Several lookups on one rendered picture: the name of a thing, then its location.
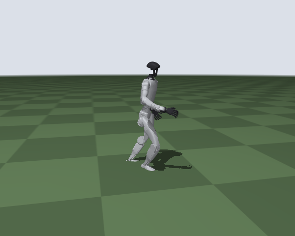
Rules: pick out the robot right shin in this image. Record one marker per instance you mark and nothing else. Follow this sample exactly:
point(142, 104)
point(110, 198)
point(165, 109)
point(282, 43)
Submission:
point(151, 153)

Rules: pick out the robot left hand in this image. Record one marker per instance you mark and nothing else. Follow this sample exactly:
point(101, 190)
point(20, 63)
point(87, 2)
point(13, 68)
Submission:
point(156, 114)

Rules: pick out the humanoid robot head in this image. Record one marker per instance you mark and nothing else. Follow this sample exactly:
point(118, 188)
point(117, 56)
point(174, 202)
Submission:
point(153, 66)

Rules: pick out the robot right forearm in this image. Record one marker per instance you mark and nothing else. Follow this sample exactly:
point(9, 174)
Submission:
point(153, 105)

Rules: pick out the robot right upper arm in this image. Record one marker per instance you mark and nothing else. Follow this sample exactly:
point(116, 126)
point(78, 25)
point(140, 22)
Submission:
point(145, 87)

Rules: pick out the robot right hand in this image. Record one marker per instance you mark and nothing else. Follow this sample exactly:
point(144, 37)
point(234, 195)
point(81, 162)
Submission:
point(170, 111)

